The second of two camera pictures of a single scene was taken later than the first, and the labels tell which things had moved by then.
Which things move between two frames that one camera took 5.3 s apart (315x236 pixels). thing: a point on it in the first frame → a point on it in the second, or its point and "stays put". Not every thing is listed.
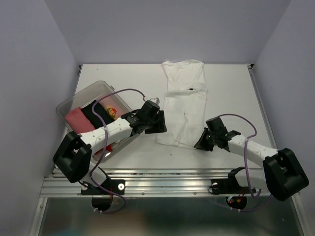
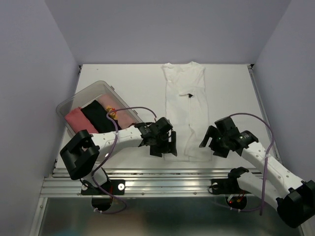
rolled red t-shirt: x=78 y=122 stays put
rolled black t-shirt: x=100 y=110 stays put
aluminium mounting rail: x=151 y=183 stays put
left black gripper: x=160 y=127 → x=156 y=151
